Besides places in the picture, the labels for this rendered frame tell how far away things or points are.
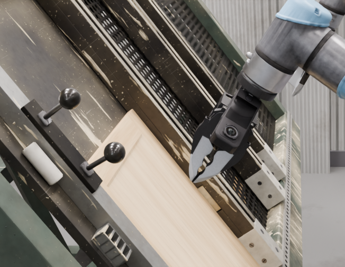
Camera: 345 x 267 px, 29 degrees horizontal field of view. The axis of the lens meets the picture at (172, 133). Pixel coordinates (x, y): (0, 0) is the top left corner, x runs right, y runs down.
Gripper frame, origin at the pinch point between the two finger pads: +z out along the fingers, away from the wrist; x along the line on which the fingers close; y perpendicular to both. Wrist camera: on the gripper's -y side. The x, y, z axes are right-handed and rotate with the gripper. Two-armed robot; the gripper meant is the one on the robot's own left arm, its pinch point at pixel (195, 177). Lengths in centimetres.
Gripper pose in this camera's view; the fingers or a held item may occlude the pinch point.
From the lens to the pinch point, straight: 115.0
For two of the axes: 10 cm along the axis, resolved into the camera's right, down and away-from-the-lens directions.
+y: 1.7, -3.7, 9.1
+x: -8.5, -5.2, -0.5
